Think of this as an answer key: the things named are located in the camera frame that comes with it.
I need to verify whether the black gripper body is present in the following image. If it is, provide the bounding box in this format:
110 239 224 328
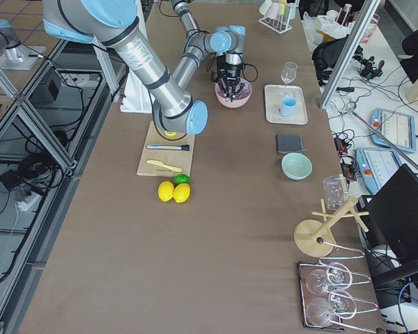
211 54 244 87

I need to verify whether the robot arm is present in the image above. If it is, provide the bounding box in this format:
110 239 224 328
42 1 246 134
171 0 199 37

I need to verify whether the light blue cup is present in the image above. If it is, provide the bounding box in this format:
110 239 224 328
280 96 297 117

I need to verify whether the pink bowl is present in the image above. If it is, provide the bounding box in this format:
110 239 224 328
215 78 253 109

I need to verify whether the cream serving tray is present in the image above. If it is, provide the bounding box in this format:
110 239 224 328
264 84 308 125

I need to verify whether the clear wine glass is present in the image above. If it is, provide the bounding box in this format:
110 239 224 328
281 62 297 86

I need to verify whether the steel muddler black tip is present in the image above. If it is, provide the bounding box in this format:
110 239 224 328
146 144 190 152

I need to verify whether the grey folded cloth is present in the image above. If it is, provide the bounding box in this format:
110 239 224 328
276 134 304 154

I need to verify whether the bamboo cutting board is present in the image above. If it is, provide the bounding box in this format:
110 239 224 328
137 121 195 177

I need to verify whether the green bowl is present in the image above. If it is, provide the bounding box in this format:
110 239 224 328
281 152 313 180

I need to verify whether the green lime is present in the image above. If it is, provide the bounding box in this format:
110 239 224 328
173 173 190 185

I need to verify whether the yellow plastic knife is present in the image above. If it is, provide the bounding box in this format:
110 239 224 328
146 159 183 173

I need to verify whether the yellow lemon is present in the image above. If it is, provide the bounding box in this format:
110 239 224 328
157 181 174 202
173 183 191 203

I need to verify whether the glass on wooden stand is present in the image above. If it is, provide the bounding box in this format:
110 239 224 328
323 175 346 210

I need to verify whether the blue teach pendant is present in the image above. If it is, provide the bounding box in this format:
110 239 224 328
370 108 417 153
355 148 401 195

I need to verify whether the wooden glass stand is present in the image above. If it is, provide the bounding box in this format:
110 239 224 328
293 177 369 258

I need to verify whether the seated person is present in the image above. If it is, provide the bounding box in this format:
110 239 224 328
401 29 418 83

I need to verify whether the black monitor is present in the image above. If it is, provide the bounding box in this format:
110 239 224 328
368 164 418 263

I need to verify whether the white wire cup rack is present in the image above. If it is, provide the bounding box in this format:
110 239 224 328
259 0 299 34

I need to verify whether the aluminium frame post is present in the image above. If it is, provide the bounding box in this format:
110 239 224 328
319 0 380 111

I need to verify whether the black wire glass holder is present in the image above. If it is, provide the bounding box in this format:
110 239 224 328
297 262 381 333

